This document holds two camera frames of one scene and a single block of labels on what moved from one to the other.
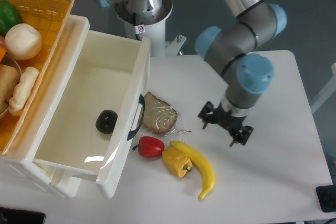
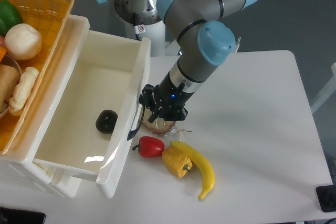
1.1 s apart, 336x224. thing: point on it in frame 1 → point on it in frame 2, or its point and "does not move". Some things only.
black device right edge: (326, 198) does not move
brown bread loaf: (9, 77) does not move
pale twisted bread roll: (23, 89) does not move
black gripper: (227, 119) → (167, 94)
